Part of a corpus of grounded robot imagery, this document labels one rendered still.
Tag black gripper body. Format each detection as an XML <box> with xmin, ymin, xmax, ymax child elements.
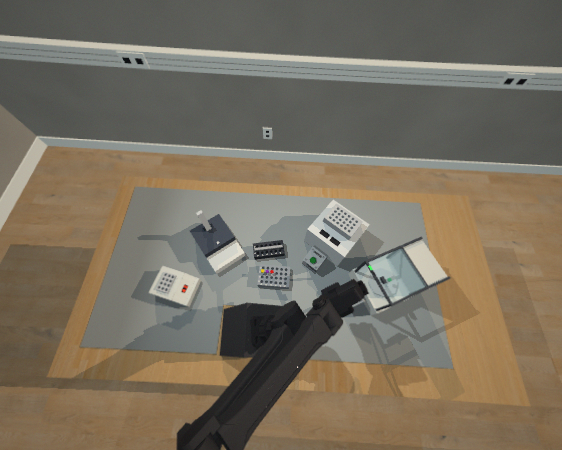
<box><xmin>321</xmin><ymin>282</ymin><xmax>354</xmax><ymax>318</ymax></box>

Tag grey bench mat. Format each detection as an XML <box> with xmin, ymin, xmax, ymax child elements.
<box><xmin>80</xmin><ymin>187</ymin><xmax>453</xmax><ymax>369</ymax></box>

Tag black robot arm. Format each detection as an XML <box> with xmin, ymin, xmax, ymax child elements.
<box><xmin>177</xmin><ymin>279</ymin><xmax>369</xmax><ymax>450</ymax></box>

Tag white block with rows of holes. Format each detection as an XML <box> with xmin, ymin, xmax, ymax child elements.
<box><xmin>149</xmin><ymin>266</ymin><xmax>201</xmax><ymax>306</ymax></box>

